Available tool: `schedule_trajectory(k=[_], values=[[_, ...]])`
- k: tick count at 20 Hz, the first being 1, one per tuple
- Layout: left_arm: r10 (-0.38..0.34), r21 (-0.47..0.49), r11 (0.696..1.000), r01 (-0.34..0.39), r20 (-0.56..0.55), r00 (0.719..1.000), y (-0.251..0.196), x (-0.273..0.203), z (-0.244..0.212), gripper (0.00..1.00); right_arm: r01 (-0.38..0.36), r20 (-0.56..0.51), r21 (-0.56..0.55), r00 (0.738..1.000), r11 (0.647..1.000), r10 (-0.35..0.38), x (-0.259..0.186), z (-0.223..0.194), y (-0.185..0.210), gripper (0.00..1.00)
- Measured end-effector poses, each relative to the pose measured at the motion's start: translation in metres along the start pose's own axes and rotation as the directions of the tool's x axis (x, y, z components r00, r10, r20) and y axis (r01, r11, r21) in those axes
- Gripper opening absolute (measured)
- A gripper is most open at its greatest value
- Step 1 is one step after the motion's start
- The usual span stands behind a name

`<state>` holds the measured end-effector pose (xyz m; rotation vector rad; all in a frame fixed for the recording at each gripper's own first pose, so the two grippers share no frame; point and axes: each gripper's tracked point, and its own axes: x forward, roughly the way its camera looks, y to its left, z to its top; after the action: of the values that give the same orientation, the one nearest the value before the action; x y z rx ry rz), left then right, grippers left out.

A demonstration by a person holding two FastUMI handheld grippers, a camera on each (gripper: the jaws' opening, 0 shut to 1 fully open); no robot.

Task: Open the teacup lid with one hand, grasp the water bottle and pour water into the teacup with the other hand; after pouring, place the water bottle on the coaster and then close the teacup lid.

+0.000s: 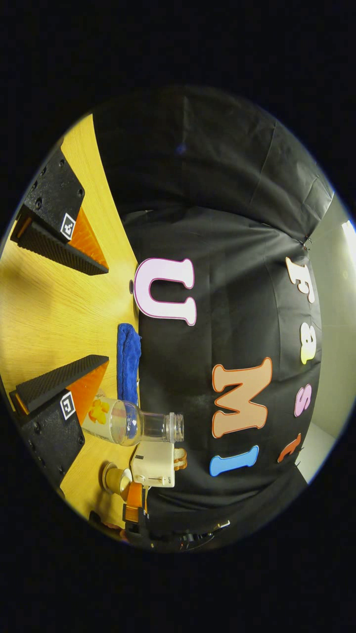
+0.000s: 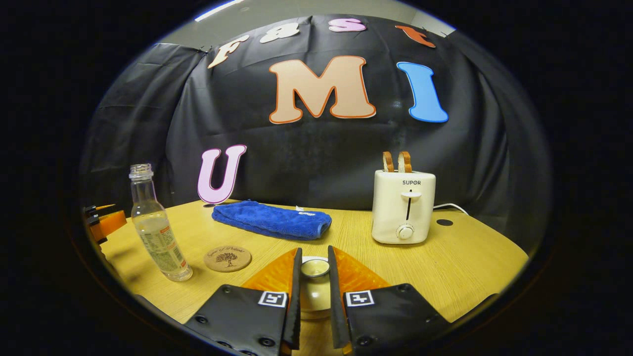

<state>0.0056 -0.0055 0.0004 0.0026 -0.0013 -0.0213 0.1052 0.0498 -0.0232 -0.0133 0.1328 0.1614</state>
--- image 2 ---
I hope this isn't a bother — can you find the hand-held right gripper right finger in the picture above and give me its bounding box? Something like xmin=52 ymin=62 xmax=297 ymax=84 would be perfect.
xmin=327 ymin=246 xmax=452 ymax=356

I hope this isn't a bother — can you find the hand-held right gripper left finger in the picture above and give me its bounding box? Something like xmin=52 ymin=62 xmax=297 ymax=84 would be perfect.
xmin=184 ymin=247 xmax=303 ymax=356

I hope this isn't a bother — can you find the cream teacup lid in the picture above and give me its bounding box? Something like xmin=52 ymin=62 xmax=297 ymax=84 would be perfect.
xmin=300 ymin=259 xmax=331 ymax=313

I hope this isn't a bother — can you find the clear glass water bottle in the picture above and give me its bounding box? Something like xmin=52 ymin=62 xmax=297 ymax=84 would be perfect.
xmin=129 ymin=164 xmax=193 ymax=282

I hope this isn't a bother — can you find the round wooden coaster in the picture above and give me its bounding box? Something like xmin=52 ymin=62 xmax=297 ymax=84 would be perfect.
xmin=204 ymin=245 xmax=252 ymax=273

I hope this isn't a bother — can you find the blue towel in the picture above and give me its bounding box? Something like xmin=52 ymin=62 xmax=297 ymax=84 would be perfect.
xmin=212 ymin=200 xmax=332 ymax=241

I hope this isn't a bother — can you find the white toaster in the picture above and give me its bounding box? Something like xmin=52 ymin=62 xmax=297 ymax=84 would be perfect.
xmin=371 ymin=170 xmax=437 ymax=245

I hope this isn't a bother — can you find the black backdrop cloth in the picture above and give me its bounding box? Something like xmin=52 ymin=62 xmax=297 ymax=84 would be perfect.
xmin=79 ymin=14 xmax=552 ymax=253

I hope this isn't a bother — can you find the white toaster cable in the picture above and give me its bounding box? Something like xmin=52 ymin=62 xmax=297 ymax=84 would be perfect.
xmin=433 ymin=203 xmax=469 ymax=216

